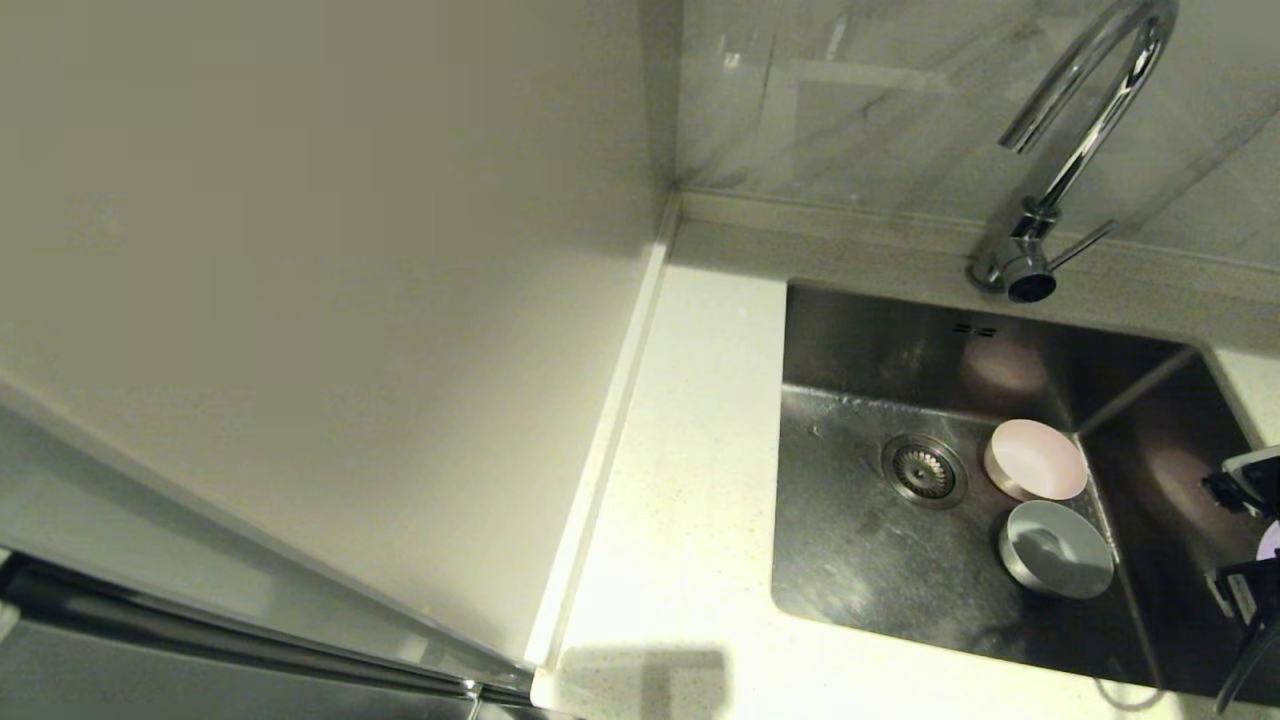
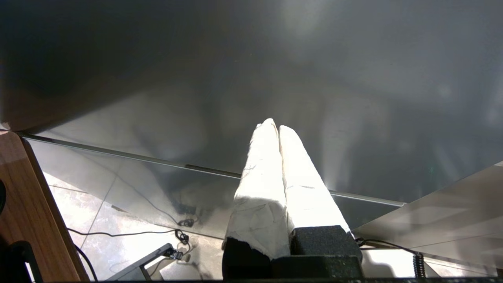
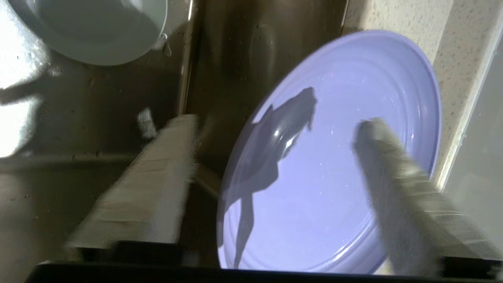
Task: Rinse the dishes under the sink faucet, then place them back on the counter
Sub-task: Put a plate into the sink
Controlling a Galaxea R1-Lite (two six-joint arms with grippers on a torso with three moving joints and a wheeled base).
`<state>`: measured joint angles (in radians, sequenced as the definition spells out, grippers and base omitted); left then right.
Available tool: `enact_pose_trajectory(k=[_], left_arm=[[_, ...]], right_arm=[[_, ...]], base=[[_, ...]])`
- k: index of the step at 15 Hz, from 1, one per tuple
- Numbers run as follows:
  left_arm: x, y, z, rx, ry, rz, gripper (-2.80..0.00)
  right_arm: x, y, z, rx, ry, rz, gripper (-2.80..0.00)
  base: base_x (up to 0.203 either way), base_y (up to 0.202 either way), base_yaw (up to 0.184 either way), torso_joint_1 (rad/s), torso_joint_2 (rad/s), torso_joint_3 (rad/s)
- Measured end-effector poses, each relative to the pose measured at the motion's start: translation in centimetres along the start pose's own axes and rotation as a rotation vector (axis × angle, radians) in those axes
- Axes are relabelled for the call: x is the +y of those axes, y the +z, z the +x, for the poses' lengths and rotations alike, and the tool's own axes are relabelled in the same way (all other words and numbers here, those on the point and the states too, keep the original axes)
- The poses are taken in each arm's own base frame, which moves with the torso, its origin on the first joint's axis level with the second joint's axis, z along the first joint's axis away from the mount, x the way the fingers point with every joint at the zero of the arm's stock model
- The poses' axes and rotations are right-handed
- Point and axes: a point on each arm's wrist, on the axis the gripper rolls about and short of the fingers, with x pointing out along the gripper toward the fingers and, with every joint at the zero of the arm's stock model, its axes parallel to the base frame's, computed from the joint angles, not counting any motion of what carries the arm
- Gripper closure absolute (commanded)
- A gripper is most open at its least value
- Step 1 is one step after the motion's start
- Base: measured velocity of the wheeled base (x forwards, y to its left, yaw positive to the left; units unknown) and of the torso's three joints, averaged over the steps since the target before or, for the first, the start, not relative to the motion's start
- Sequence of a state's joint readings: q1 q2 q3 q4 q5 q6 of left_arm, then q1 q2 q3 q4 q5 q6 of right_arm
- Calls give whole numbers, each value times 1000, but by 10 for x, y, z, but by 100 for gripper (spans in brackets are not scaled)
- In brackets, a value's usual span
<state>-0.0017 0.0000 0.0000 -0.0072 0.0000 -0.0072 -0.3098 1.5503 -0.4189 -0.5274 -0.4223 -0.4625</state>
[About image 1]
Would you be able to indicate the pale blue round bowl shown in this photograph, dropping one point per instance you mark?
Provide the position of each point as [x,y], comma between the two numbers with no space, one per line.
[1060,550]

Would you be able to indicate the purple plate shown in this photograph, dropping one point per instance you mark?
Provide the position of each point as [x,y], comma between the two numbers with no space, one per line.
[1272,542]

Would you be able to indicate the tall silver door refrigerator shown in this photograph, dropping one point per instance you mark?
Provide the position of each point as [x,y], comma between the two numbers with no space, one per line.
[300,250]

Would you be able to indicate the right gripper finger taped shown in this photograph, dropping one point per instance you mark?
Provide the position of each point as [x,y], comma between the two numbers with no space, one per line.
[1250,485]
[1255,595]

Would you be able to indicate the pink round bowl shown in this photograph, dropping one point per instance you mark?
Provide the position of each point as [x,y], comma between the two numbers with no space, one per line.
[1040,460]

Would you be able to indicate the round metal drain strainer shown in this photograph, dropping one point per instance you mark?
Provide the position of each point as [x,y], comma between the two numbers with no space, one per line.
[924,471]

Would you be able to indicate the chrome gooseneck faucet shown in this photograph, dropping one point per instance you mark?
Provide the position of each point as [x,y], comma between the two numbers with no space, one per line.
[1080,155]

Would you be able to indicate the stainless steel sink basin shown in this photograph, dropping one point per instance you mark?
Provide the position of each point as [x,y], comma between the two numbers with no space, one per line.
[870,570]

